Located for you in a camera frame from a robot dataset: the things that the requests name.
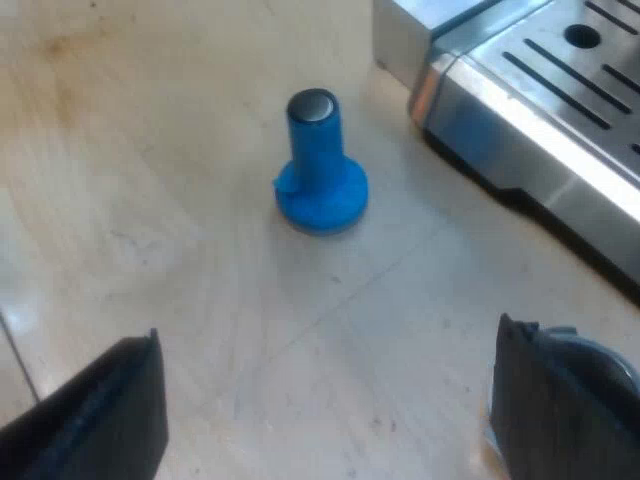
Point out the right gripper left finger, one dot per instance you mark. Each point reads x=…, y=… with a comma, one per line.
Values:
x=100, y=415

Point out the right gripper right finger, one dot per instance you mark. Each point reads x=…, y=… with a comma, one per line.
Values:
x=560, y=425

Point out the blue tamper with steel top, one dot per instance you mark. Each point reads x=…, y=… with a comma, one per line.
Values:
x=316, y=165

